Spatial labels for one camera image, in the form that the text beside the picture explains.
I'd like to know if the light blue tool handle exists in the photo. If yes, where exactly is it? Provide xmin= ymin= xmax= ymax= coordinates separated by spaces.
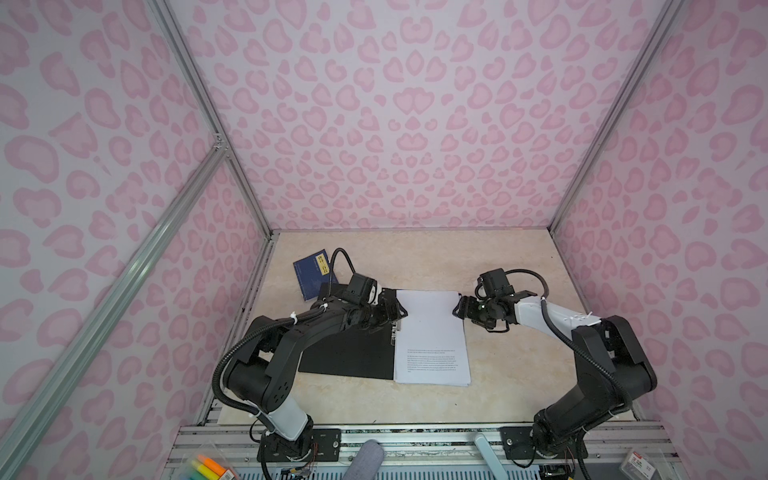
xmin=473 ymin=434 xmax=508 ymax=480

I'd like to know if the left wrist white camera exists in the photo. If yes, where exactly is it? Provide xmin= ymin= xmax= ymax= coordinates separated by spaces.
xmin=368 ymin=281 xmax=379 ymax=304

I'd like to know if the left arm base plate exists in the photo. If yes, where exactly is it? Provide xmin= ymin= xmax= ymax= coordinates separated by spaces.
xmin=257 ymin=428 xmax=341 ymax=463

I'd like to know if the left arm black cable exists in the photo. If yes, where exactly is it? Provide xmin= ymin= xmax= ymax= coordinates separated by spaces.
xmin=328 ymin=247 xmax=358 ymax=295

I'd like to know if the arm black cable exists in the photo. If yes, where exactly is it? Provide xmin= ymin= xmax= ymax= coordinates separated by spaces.
xmin=328 ymin=247 xmax=358 ymax=295
xmin=503 ymin=268 xmax=634 ymax=409

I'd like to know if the red folder black inside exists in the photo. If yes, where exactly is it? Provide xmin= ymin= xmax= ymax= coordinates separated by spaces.
xmin=298 ymin=283 xmax=398 ymax=381

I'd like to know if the red white label box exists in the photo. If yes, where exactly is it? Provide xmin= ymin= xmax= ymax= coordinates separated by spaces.
xmin=619 ymin=450 xmax=658 ymax=480

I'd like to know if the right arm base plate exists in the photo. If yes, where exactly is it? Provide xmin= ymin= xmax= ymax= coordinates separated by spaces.
xmin=499 ymin=425 xmax=589 ymax=464

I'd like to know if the grey foam roller handle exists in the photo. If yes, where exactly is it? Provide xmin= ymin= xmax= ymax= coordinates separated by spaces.
xmin=344 ymin=440 xmax=385 ymax=480

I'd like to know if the highlighter pens box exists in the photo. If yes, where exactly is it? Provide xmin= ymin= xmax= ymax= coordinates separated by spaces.
xmin=179 ymin=454 xmax=238 ymax=480

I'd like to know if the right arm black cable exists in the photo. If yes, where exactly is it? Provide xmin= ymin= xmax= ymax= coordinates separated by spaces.
xmin=503 ymin=268 xmax=634 ymax=409

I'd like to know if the blue booklet yellow label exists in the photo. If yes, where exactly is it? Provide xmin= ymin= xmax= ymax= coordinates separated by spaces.
xmin=293 ymin=249 xmax=331 ymax=301

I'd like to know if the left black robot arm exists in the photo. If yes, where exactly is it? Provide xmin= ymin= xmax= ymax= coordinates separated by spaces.
xmin=212 ymin=273 xmax=408 ymax=462

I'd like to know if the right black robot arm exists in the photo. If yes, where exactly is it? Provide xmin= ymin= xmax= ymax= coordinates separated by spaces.
xmin=453 ymin=268 xmax=658 ymax=460

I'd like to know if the paper sheet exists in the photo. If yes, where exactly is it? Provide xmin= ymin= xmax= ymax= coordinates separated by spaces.
xmin=394 ymin=290 xmax=471 ymax=387

